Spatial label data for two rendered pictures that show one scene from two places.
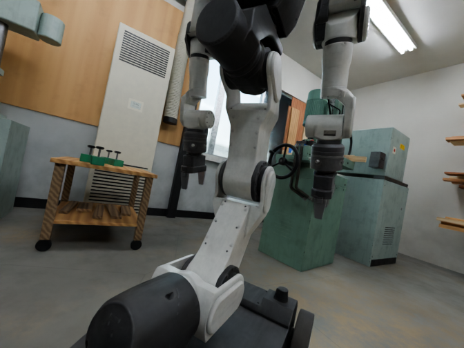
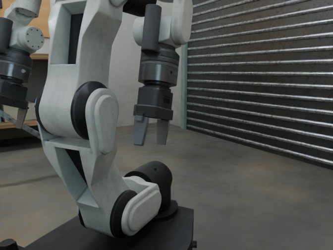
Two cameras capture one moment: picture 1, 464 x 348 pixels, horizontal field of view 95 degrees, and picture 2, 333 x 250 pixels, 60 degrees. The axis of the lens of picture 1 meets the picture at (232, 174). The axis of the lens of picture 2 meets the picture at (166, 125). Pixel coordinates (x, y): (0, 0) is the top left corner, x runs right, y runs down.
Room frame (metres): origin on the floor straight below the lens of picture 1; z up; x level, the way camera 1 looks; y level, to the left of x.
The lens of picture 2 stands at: (1.48, 0.18, 0.71)
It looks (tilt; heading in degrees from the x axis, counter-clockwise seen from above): 11 degrees down; 180
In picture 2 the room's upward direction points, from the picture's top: straight up
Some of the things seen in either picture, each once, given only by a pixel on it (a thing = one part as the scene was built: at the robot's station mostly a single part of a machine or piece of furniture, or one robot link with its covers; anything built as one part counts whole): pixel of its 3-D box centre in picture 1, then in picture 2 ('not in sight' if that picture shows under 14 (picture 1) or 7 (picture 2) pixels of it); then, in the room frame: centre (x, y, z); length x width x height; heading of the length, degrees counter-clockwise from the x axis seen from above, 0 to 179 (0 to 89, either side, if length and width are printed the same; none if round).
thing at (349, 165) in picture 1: (308, 160); not in sight; (1.77, -0.61, 0.87); 0.61 x 0.30 x 0.06; 41
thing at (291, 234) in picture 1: (302, 219); not in sight; (1.98, -0.72, 0.36); 0.58 x 0.45 x 0.71; 131
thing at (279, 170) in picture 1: (310, 176); not in sight; (1.98, -0.72, 0.76); 0.57 x 0.45 x 0.09; 131
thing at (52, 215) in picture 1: (103, 192); not in sight; (1.57, 0.90, 0.32); 0.66 x 0.57 x 0.64; 32
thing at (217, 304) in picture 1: (199, 288); (120, 204); (0.60, 0.03, 0.28); 0.21 x 0.20 x 0.13; 153
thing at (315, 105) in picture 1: (315, 109); not in sight; (1.90, -0.63, 1.35); 0.18 x 0.18 x 0.31
